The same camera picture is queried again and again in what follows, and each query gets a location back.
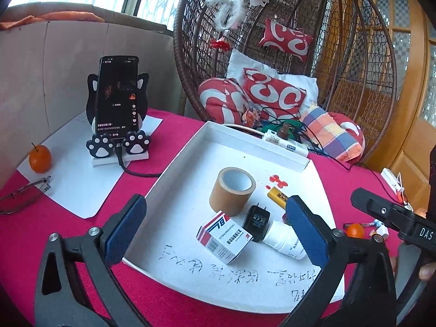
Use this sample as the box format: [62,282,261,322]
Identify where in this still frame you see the mandarin orange with stem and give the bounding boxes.
[28,143,52,174]

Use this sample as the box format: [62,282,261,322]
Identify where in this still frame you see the yellow tube with black cap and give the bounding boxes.
[266,187,292,210]

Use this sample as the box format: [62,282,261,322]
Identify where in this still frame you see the green cloth bundle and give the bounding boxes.
[261,119,302,133]

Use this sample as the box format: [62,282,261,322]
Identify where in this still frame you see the long black power cable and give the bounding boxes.
[259,107,353,171]

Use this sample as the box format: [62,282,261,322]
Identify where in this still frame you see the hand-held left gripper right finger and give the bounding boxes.
[283,196,397,327]

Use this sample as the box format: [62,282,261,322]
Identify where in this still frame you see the white plastic bottle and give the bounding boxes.
[263,221,307,260]

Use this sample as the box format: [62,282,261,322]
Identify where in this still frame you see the plaid and red cushion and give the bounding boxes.
[300,104,365,162]

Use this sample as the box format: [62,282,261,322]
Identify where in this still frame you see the black smartphone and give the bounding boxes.
[95,55,140,136]

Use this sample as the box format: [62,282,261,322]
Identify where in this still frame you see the cardboard panel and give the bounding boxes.
[0,20,178,191]

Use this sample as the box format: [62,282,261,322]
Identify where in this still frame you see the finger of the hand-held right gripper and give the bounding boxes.
[351,187,421,234]

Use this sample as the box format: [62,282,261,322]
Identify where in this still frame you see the white pillow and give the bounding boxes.
[226,49,319,110]

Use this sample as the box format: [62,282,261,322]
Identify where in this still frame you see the black charger adapter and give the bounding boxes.
[242,204,271,243]

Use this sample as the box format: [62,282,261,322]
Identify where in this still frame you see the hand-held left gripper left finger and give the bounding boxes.
[34,194,150,327]

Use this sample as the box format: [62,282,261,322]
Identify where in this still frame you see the white cardboard tray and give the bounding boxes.
[122,121,344,314]

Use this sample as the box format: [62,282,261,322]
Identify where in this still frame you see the small plain orange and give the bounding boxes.
[346,223,365,239]

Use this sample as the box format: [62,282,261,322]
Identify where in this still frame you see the person's right hand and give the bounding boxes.
[418,261,436,283]

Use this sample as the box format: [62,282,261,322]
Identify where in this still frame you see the orange cloth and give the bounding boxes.
[0,11,104,31]

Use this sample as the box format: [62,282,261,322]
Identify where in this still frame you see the round red white cushion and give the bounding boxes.
[198,78,253,125]

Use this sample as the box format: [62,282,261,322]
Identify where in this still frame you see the red flower ornament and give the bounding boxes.
[208,31,229,51]

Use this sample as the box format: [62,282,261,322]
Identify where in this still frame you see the small colourful toy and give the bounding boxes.
[243,107,263,126]

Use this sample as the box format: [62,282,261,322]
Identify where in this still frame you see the black white cat phone stand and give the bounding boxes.
[85,72,151,168]

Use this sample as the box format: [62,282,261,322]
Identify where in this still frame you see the brown tape roll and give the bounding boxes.
[209,168,257,217]

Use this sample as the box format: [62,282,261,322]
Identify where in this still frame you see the brown wicker hanging chair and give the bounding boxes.
[173,0,397,164]

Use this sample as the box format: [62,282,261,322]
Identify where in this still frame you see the square red white cushion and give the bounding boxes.
[243,68,307,120]

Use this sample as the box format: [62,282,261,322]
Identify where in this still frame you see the small red white hanging cushion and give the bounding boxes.
[259,19,314,62]

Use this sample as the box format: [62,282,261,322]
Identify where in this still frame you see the white paper sheet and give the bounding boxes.
[16,111,163,219]

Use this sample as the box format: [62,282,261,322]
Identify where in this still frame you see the black phone charging cable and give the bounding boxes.
[115,143,161,178]

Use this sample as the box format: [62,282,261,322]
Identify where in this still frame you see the white feather flower garland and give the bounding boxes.
[204,0,290,29]

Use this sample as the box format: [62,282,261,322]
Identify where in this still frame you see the white medicine box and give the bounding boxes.
[196,210,253,265]

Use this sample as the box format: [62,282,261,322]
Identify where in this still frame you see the thin frame eyeglasses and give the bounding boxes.
[0,176,52,215]

